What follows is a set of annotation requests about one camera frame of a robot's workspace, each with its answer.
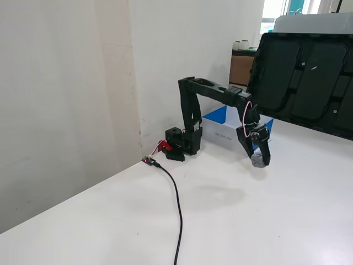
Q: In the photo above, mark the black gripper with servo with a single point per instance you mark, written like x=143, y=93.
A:
x=261, y=134

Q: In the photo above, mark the gray 3D-printed block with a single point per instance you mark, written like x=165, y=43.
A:
x=257, y=161

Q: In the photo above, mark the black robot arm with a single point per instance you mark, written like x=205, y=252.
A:
x=190, y=110

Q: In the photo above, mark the blue and white cardboard box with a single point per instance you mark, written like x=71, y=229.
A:
x=218, y=132

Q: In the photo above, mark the brown cardboard box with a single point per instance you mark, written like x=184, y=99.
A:
x=240, y=70

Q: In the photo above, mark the large black plastic tray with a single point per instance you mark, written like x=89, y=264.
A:
x=300, y=80

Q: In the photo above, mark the white plastic jar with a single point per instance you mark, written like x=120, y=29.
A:
x=237, y=45
x=245, y=45

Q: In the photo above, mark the small controller board red LED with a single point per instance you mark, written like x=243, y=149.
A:
x=149, y=161

